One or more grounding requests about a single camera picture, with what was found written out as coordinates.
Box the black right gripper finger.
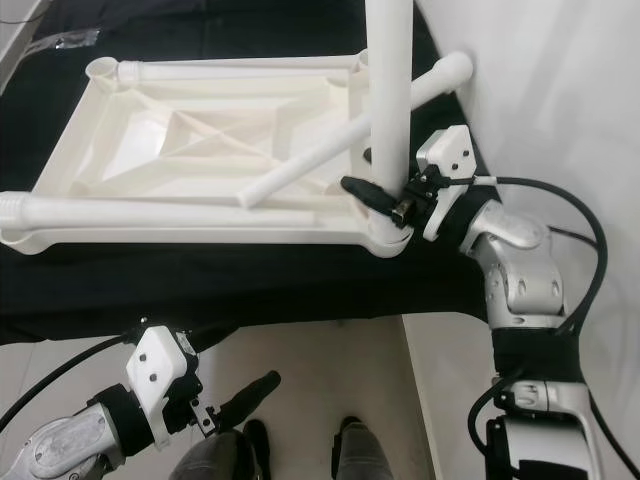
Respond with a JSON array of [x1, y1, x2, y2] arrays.
[[339, 174, 413, 224]]

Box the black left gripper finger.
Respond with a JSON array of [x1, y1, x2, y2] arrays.
[[185, 320, 243, 353], [218, 369, 283, 429]]

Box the white plastic children table top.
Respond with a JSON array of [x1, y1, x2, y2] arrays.
[[0, 52, 416, 263]]

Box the black tablecloth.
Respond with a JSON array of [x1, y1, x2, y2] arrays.
[[0, 0, 501, 346]]

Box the grey robot right leg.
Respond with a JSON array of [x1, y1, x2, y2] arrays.
[[330, 415, 401, 480]]

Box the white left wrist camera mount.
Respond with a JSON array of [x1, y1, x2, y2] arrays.
[[125, 325, 196, 446]]

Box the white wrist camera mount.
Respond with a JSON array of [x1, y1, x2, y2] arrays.
[[415, 125, 479, 243], [125, 325, 196, 446]]

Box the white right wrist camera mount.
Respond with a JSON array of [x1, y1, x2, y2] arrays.
[[415, 125, 479, 243]]

